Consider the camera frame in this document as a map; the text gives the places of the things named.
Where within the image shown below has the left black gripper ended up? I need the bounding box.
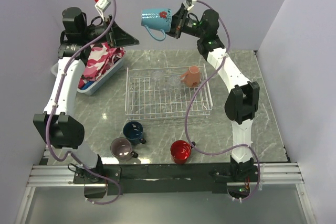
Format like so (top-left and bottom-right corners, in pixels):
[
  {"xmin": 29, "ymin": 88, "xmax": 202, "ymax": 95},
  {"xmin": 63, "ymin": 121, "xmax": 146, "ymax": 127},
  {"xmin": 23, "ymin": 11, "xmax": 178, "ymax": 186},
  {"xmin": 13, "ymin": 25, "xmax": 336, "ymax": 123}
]
[{"xmin": 82, "ymin": 15, "xmax": 140, "ymax": 48}]

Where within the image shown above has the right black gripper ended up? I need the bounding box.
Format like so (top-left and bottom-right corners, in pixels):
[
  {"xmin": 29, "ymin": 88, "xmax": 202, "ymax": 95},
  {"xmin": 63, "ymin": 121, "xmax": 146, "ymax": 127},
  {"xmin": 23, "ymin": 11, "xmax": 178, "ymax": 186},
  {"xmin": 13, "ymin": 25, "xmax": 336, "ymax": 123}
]
[{"xmin": 155, "ymin": 8, "xmax": 205, "ymax": 40}]

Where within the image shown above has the light blue floral mug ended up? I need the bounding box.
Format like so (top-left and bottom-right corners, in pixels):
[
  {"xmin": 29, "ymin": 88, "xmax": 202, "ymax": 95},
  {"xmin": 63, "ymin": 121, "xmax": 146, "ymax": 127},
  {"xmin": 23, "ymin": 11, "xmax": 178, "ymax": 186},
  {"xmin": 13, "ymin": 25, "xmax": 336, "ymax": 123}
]
[{"xmin": 141, "ymin": 8, "xmax": 172, "ymax": 41}]

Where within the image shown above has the salmon pink mug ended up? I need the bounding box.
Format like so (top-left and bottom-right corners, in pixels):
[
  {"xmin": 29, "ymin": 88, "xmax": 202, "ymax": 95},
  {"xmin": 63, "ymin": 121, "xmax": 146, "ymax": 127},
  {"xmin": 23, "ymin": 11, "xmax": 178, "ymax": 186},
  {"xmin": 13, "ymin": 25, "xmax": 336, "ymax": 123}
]
[{"xmin": 180, "ymin": 66, "xmax": 201, "ymax": 88}]

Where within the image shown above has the clear glass tumbler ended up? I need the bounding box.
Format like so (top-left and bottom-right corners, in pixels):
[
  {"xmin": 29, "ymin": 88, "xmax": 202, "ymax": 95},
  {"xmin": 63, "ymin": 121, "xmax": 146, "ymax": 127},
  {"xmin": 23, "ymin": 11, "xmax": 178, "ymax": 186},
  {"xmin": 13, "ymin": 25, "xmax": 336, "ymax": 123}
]
[
  {"xmin": 167, "ymin": 76, "xmax": 181, "ymax": 91},
  {"xmin": 150, "ymin": 71, "xmax": 165, "ymax": 89}
]

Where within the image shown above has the white wire dish rack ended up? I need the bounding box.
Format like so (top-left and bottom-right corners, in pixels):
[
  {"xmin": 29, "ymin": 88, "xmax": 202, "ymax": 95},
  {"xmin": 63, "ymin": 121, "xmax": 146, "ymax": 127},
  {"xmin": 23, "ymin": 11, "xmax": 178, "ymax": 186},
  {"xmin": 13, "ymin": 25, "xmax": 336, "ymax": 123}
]
[{"xmin": 125, "ymin": 67, "xmax": 197, "ymax": 121}]

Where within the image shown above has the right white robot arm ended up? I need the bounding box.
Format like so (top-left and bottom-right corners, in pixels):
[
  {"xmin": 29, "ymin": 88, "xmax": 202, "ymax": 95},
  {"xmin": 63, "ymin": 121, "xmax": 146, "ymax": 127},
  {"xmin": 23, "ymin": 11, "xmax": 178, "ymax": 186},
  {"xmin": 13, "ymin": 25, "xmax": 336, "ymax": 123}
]
[{"xmin": 166, "ymin": 0, "xmax": 260, "ymax": 181}]

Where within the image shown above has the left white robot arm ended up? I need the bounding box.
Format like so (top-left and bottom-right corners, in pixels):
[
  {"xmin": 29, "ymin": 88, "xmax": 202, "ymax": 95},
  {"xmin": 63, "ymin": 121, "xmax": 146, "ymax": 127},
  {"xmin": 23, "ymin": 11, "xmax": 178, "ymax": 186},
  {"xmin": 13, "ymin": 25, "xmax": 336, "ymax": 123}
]
[{"xmin": 33, "ymin": 7, "xmax": 139, "ymax": 183}]

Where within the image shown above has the pink camouflage cloth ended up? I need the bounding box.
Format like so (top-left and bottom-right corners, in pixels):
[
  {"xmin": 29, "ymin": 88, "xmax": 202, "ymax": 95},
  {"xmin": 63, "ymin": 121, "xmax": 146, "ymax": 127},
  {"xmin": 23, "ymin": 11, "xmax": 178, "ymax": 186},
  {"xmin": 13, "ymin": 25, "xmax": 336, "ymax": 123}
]
[{"xmin": 78, "ymin": 42, "xmax": 125, "ymax": 90}]

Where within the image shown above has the white plastic basket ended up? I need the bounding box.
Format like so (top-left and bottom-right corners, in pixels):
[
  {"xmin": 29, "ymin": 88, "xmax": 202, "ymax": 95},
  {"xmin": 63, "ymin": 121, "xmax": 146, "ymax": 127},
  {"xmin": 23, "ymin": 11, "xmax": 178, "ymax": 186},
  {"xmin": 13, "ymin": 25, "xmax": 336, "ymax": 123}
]
[{"xmin": 50, "ymin": 57, "xmax": 124, "ymax": 100}]

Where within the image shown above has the dark blue mug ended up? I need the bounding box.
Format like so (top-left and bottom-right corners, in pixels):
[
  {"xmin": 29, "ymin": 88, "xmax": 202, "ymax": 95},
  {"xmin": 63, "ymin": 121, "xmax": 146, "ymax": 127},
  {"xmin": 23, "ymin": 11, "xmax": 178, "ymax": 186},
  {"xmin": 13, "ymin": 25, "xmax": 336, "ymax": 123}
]
[{"xmin": 123, "ymin": 121, "xmax": 146, "ymax": 145}]

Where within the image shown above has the purple grey mug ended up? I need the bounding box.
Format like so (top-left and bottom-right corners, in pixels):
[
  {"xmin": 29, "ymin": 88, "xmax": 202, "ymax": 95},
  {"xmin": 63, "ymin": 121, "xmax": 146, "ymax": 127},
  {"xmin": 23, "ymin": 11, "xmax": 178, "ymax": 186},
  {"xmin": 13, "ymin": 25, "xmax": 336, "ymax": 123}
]
[{"xmin": 110, "ymin": 137, "xmax": 139, "ymax": 162}]

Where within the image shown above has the red mug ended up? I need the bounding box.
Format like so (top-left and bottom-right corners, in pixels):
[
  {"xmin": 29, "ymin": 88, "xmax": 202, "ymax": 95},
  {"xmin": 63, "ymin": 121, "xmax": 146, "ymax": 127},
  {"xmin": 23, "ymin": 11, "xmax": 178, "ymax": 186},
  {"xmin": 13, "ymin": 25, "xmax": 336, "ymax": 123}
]
[{"xmin": 170, "ymin": 140, "xmax": 193, "ymax": 165}]

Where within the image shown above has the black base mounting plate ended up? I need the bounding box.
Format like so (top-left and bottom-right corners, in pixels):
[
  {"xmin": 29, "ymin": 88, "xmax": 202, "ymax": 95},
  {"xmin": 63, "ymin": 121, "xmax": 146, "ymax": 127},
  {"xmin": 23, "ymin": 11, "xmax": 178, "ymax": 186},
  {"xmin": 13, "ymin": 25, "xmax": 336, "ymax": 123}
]
[{"xmin": 72, "ymin": 163, "xmax": 261, "ymax": 196}]

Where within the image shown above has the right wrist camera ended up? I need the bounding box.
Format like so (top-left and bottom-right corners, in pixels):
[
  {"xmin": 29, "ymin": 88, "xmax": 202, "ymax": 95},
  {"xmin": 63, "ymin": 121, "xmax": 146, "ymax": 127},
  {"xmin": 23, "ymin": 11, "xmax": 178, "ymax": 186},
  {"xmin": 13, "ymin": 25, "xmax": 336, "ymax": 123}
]
[{"xmin": 183, "ymin": 0, "xmax": 197, "ymax": 11}]

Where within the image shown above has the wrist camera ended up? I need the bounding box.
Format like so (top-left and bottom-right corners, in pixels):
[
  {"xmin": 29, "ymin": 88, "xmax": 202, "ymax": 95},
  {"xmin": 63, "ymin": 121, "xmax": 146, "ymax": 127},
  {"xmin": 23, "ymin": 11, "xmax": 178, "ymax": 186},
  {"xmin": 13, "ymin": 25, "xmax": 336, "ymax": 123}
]
[
  {"xmin": 183, "ymin": 0, "xmax": 197, "ymax": 11},
  {"xmin": 94, "ymin": 0, "xmax": 111, "ymax": 19}
]

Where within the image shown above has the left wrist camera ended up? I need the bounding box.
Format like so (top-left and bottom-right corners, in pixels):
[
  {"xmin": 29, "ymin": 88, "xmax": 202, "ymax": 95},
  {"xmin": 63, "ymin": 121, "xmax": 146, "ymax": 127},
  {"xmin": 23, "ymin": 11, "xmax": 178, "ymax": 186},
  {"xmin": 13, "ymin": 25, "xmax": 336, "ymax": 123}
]
[{"xmin": 94, "ymin": 0, "xmax": 111, "ymax": 19}]

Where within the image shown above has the aluminium frame rail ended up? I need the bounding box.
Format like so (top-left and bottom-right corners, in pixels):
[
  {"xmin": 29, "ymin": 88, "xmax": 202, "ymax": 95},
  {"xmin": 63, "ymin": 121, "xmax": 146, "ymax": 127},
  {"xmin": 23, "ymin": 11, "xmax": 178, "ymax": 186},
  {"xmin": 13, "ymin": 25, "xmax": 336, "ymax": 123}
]
[{"xmin": 27, "ymin": 163, "xmax": 304, "ymax": 187}]

